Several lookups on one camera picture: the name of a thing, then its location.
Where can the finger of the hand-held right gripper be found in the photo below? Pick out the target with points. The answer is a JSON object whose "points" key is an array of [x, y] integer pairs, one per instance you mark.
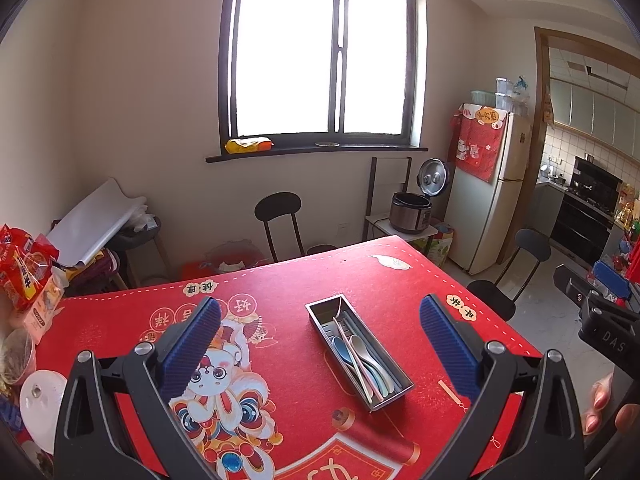
{"points": [[572, 287], [612, 277]]}

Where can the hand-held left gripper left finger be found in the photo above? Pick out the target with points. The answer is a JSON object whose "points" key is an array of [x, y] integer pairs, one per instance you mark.
{"points": [[192, 345]]}

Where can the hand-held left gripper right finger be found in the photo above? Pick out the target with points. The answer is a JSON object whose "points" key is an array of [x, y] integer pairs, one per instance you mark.
{"points": [[447, 350]]}

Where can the pale green spoon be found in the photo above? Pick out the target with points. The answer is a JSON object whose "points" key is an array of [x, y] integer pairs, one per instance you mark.
{"points": [[386, 389]]}

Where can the pink spoon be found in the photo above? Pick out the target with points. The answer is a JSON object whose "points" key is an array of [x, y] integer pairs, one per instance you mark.
{"points": [[373, 386]]}

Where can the cream spoon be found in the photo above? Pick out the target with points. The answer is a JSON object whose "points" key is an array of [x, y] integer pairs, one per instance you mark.
{"points": [[359, 344]]}

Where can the dark blue chopstick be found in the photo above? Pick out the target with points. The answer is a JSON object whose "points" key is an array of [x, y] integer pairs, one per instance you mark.
{"points": [[361, 330]]}

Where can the pink chopstick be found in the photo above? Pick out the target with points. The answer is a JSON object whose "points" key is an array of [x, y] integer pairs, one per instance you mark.
{"points": [[351, 356]]}

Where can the grey-green chopstick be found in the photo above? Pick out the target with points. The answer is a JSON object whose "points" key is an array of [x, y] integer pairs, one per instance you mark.
{"points": [[352, 324]]}

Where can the metal utensil tray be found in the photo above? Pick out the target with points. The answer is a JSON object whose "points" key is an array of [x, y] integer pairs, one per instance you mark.
{"points": [[320, 312]]}

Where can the person's right hand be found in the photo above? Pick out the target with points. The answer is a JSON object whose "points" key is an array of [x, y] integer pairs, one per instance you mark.
{"points": [[597, 402]]}

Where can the black oven stove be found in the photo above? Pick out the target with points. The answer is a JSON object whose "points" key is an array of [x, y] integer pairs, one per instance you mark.
{"points": [[580, 230]]}

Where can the black folding chair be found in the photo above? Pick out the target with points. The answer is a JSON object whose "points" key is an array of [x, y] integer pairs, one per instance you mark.
{"points": [[532, 245]]}

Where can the row of condiment bottles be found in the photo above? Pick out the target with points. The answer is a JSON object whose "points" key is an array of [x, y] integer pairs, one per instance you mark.
{"points": [[627, 210]]}

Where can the red bag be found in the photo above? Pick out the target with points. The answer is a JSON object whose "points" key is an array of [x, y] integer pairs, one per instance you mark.
{"points": [[200, 270]]}

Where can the black range hood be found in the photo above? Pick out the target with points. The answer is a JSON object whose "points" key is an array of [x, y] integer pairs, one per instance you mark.
{"points": [[597, 177]]}

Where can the colourful cardboard box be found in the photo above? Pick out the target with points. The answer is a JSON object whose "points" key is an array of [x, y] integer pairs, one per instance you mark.
{"points": [[442, 247]]}

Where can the cream refrigerator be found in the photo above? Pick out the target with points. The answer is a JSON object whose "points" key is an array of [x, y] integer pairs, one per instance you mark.
{"points": [[480, 220]]}

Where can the red printed table mat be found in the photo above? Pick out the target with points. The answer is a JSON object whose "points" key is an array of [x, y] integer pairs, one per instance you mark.
{"points": [[290, 410]]}

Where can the dark stool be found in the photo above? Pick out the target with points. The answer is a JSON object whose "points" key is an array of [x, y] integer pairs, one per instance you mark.
{"points": [[140, 235]]}

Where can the rice cooker with open lid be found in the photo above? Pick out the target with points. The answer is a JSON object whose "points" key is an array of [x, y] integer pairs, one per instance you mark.
{"points": [[410, 215]]}

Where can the small white table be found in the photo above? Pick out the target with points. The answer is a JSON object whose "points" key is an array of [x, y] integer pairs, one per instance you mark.
{"points": [[380, 222]]}

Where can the white board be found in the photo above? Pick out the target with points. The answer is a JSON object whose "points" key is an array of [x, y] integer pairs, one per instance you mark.
{"points": [[90, 225]]}

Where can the white lid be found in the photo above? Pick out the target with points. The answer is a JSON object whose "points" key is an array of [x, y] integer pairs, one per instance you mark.
{"points": [[42, 400]]}

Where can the black round-back chair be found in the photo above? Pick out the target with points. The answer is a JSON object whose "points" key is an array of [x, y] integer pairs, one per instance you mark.
{"points": [[277, 206]]}

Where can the upper kitchen cabinets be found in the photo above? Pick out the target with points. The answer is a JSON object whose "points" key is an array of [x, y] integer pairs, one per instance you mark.
{"points": [[600, 110]]}

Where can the red printed cloth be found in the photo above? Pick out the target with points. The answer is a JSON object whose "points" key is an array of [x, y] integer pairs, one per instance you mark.
{"points": [[475, 150]]}

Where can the noodle bowl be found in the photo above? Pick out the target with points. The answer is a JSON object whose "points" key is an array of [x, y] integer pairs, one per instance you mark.
{"points": [[15, 360]]}

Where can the hanging paper ornament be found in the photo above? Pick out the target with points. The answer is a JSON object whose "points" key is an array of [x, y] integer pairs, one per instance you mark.
{"points": [[548, 109]]}

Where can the red noodle packet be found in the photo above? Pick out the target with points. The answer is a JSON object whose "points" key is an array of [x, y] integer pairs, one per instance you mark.
{"points": [[20, 270]]}

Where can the tall clear plastic container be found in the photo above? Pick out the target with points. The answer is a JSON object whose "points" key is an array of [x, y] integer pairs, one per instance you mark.
{"points": [[504, 92]]}

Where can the yellow packet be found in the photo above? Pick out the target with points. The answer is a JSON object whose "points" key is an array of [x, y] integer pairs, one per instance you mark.
{"points": [[249, 145]]}

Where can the low clear plastic container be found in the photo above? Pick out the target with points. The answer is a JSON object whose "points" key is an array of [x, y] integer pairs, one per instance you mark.
{"points": [[482, 99]]}

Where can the small plate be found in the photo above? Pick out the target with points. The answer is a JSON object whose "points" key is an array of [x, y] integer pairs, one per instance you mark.
{"points": [[327, 144]]}

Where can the dark framed window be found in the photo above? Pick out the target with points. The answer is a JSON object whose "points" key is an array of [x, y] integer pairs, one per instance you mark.
{"points": [[285, 50]]}

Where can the wooden door frame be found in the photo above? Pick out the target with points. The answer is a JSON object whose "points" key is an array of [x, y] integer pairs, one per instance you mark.
{"points": [[539, 110]]}

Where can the dark metal frame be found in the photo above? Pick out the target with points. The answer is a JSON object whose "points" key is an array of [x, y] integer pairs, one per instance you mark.
{"points": [[372, 185]]}

